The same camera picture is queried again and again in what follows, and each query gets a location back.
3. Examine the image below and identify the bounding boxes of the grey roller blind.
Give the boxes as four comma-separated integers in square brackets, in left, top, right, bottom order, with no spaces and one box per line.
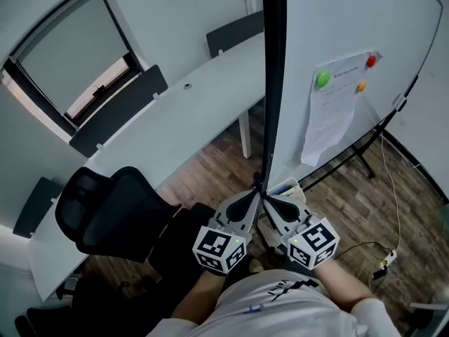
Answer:
[15,0,130,116]

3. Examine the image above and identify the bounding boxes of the person's right forearm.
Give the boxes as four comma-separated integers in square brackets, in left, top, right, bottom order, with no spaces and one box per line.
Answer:
[314,258,375,312]

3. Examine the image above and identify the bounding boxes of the person's white shirt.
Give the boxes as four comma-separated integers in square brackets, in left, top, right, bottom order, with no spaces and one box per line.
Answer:
[145,268,403,337]

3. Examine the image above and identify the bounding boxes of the white marker tray box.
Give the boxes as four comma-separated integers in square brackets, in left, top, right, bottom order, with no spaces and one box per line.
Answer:
[268,177,306,203]

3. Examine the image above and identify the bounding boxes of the white whiteboard with black frame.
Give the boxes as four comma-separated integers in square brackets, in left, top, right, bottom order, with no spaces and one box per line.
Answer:
[254,0,445,256]

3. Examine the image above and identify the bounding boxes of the black mesh office chair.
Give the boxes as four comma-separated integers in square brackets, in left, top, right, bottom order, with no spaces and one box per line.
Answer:
[55,166,218,270]

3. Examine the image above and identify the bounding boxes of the green round magnet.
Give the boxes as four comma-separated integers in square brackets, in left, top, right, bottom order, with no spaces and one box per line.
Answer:
[315,70,332,88]

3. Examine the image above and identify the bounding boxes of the black power cable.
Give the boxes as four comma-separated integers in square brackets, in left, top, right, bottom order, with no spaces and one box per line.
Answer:
[335,241,390,261]

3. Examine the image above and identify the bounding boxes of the white power cable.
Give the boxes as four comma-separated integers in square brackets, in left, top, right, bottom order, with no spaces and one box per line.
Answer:
[380,133,401,256]

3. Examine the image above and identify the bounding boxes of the white printed paper sheet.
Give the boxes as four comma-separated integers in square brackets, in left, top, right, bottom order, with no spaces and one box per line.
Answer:
[300,50,383,167]

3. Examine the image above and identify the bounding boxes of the person's left forearm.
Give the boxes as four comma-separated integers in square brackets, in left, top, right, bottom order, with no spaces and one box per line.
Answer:
[170,270,227,326]

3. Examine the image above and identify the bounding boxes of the dark grey desk divider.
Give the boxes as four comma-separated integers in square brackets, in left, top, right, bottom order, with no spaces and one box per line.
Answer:
[69,64,169,159]
[206,10,264,58]
[13,176,64,239]

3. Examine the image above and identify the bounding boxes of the white power strip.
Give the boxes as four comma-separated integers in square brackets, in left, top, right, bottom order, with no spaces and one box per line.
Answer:
[380,249,398,269]

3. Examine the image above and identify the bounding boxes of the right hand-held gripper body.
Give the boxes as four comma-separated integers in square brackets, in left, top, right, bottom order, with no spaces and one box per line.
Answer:
[279,215,340,270]

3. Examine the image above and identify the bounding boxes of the long white desk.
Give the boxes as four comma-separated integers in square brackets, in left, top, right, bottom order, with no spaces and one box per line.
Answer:
[27,32,266,302]

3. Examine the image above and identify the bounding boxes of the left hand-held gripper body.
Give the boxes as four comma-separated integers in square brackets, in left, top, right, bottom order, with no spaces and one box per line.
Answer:
[192,216,253,277]

